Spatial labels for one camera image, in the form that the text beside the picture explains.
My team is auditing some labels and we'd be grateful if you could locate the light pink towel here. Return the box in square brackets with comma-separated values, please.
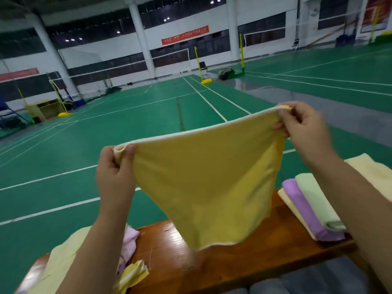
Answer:
[118, 225, 140, 273]

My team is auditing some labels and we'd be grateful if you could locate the red wall banner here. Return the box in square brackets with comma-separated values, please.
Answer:
[0, 68, 40, 82]
[161, 25, 210, 46]

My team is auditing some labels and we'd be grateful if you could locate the yellow wooden stand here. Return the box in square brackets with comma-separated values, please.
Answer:
[26, 98, 62, 120]

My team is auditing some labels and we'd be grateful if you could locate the person's right hand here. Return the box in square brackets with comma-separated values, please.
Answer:
[272, 101, 336, 169]

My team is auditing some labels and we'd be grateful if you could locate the blue umpire chair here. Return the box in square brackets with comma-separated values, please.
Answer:
[0, 101, 30, 129]

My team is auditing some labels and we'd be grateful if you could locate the red wall poster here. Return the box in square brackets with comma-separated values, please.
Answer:
[363, 0, 392, 34]

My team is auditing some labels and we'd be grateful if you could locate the brown wooden bench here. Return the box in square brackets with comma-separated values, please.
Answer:
[15, 193, 392, 294]

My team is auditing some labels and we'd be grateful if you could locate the yellow white striped cloth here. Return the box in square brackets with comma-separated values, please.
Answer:
[113, 260, 149, 294]

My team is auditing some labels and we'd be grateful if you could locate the black sports bag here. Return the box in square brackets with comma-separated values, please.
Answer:
[218, 67, 236, 81]

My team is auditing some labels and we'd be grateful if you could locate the pale yellow towel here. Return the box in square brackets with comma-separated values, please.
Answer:
[277, 188, 316, 239]
[345, 154, 392, 203]
[27, 226, 93, 294]
[114, 105, 292, 251]

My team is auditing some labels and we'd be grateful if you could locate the badminton net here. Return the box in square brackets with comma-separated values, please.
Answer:
[67, 49, 197, 78]

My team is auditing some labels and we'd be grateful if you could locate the light green striped towel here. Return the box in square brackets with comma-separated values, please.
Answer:
[295, 173, 347, 233]

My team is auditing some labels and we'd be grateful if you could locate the person's left forearm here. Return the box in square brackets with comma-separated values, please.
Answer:
[56, 202, 132, 294]

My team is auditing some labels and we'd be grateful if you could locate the purple towel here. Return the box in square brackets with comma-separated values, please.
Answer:
[282, 178, 347, 243]

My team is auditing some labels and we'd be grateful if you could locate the person's left hand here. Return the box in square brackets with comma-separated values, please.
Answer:
[96, 144, 138, 212]

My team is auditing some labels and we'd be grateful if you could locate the person's right forearm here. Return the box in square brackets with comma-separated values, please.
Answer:
[312, 156, 392, 294]

